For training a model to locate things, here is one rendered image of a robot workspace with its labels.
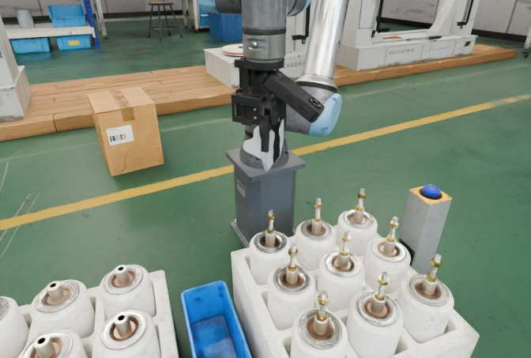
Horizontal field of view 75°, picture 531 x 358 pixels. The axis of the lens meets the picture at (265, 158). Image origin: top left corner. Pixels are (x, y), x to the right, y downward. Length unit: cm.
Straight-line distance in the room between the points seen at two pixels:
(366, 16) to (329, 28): 218
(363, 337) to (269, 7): 58
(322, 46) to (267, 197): 45
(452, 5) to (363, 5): 123
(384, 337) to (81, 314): 56
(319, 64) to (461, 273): 76
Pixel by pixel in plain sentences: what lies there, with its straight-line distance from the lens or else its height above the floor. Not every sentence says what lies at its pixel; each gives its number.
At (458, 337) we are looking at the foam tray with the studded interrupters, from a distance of 83.
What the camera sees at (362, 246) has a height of 20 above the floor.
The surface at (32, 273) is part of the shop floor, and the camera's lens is 130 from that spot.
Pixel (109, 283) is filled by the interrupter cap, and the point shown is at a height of 25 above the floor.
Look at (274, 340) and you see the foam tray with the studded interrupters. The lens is 74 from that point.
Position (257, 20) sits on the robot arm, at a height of 73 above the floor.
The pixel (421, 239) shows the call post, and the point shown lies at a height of 21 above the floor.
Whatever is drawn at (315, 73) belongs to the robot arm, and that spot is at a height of 57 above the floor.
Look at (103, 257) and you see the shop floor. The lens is 125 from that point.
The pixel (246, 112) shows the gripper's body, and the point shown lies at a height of 57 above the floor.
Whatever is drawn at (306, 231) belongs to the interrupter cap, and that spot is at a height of 25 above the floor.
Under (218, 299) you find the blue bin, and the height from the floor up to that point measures 6.
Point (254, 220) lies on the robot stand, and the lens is 108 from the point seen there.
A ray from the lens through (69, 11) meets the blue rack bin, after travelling 538.
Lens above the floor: 79
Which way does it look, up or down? 28 degrees down
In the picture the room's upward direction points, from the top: straight up
